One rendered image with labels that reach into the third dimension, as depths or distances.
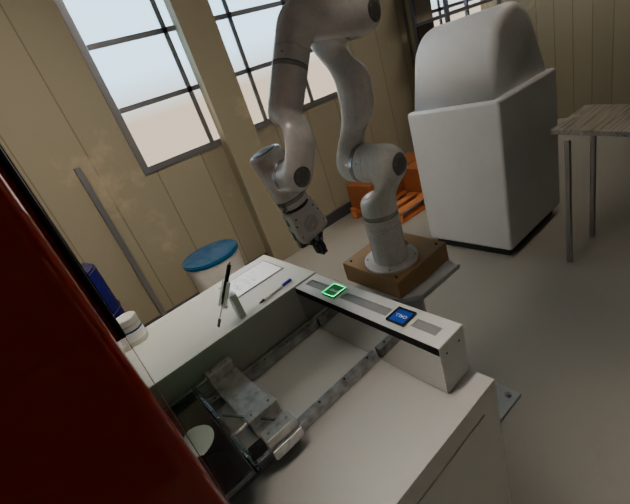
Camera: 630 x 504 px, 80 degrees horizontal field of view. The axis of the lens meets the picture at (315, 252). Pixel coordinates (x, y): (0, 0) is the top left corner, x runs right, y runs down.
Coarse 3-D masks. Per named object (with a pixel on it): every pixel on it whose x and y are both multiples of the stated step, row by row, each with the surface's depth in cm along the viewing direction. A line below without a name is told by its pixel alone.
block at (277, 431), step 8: (280, 416) 85; (288, 416) 84; (272, 424) 84; (280, 424) 83; (288, 424) 83; (296, 424) 84; (264, 432) 82; (272, 432) 82; (280, 432) 82; (288, 432) 83; (264, 440) 81; (272, 440) 81; (280, 440) 82; (272, 448) 81
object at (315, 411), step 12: (360, 360) 101; (372, 360) 101; (348, 372) 98; (360, 372) 99; (336, 384) 96; (348, 384) 97; (324, 396) 94; (336, 396) 95; (312, 408) 92; (324, 408) 93; (300, 420) 90; (312, 420) 91; (264, 456) 84; (252, 468) 82; (264, 468) 84; (252, 480) 83; (240, 492) 81
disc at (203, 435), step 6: (198, 426) 91; (204, 426) 90; (192, 432) 90; (198, 432) 89; (204, 432) 89; (210, 432) 88; (192, 438) 88; (198, 438) 88; (204, 438) 87; (210, 438) 87; (198, 444) 86; (204, 444) 86; (210, 444) 85; (204, 450) 84
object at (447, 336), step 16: (304, 288) 121; (320, 288) 119; (352, 288) 113; (336, 304) 108; (352, 304) 105; (368, 304) 104; (384, 304) 101; (400, 304) 99; (384, 320) 95; (416, 320) 91; (432, 320) 90; (448, 320) 88; (416, 336) 86; (432, 336) 85; (448, 336) 83; (448, 352) 84; (464, 352) 88; (448, 368) 85; (464, 368) 89; (448, 384) 86
